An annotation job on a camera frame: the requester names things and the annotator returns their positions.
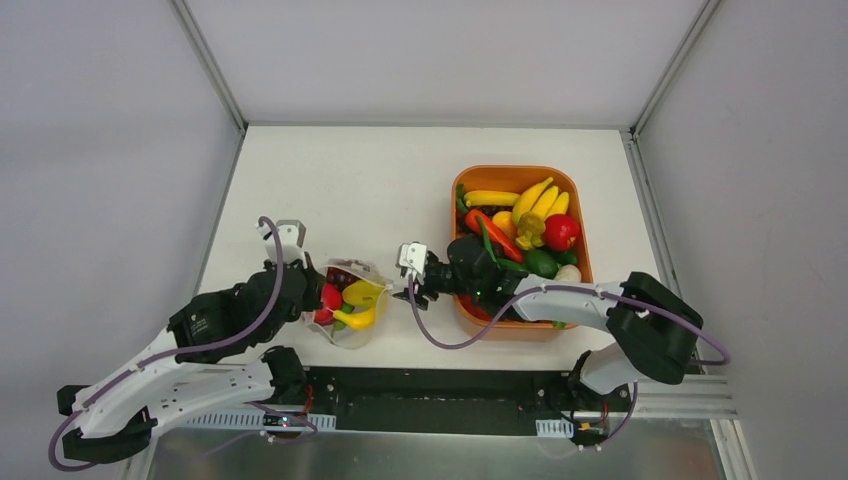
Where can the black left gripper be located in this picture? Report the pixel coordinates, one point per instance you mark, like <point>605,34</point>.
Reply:
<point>312,284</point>

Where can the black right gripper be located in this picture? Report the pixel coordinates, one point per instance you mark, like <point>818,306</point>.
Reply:
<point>425,281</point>

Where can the red apple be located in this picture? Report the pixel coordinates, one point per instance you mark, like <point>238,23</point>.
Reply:
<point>331,301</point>

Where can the yellow bell pepper slice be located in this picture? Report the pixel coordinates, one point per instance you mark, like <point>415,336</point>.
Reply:
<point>362,294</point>

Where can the yellow chili pepper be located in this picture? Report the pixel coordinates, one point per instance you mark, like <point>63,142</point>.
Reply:
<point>361,320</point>

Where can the clear zip top bag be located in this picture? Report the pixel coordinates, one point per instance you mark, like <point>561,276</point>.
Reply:
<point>338,334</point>

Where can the dark grape bunch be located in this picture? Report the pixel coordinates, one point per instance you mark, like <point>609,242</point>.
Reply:
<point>339,278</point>

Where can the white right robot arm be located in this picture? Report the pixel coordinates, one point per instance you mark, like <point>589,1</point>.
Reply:
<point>654,330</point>

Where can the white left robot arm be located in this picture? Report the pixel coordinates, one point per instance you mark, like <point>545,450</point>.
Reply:
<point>118,417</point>

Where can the orange chili pepper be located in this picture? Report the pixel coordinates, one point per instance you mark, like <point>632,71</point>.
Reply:
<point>482,224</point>

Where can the green avocado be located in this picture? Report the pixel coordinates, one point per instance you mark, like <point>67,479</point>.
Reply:
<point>540,263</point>

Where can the yellow banana bunch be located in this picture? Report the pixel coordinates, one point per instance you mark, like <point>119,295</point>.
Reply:
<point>532,209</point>

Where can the white radish with leaves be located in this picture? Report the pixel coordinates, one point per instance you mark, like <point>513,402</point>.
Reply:
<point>568,273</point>

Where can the orange plastic bin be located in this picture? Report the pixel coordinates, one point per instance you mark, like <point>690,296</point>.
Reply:
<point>516,179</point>

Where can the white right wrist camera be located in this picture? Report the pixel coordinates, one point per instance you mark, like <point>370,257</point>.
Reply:
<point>411,261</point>

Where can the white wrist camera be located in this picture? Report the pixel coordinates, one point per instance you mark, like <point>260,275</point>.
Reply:
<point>411,261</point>
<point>291,234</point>

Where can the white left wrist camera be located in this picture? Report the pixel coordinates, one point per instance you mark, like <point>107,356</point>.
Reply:
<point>291,234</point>

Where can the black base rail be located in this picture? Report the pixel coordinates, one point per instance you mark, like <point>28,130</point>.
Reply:
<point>470,402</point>

